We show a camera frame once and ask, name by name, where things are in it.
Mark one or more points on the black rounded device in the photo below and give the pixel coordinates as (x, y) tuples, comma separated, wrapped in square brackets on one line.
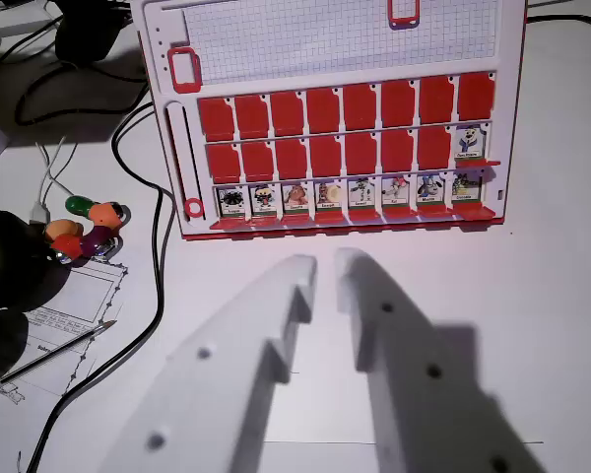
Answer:
[(88, 34)]

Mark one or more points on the white flat device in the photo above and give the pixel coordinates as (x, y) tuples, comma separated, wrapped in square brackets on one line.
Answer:
[(10, 24)]

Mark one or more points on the black fabric bundle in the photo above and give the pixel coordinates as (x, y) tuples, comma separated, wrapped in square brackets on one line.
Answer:
[(5, 256)]

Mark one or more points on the thin dark pen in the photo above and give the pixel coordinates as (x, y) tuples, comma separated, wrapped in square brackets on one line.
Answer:
[(54, 354)]

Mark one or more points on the printed paper sheet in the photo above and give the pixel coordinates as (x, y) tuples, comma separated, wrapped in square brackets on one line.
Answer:
[(93, 290)]

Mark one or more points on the red and white game board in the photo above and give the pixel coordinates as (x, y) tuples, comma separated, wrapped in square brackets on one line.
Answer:
[(335, 64)]

